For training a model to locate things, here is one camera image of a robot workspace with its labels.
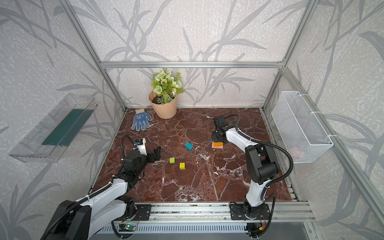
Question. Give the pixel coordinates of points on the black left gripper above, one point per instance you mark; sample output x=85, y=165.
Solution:
x=151, y=154

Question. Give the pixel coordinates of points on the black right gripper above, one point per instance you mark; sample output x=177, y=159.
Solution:
x=217, y=136

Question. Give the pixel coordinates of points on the pink wood block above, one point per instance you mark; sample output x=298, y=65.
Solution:
x=217, y=147

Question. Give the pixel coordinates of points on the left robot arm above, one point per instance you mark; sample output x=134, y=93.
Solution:
x=81, y=219

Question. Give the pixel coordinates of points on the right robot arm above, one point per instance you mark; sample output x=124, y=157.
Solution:
x=262, y=166

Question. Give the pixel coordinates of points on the teal triangular wood block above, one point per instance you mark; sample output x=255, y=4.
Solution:
x=188, y=146

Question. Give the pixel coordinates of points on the blue work glove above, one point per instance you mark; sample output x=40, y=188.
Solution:
x=141, y=120

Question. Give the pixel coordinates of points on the beige flower pot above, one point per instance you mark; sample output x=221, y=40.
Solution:
x=166, y=111

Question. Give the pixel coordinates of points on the green white artificial flowers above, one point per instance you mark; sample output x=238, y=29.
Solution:
x=166, y=86

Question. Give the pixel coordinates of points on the pink object in basket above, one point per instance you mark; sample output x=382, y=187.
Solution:
x=295, y=152

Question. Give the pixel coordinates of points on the left circuit board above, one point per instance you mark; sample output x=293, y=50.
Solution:
x=127, y=227

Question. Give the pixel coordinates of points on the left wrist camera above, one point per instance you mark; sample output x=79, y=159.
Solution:
x=140, y=145

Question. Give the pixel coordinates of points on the white wire mesh basket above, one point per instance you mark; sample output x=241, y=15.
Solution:
x=299, y=127

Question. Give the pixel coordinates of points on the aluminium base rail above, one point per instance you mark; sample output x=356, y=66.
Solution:
x=218, y=212

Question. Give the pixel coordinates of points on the clear plastic wall shelf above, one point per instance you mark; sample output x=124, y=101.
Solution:
x=48, y=141

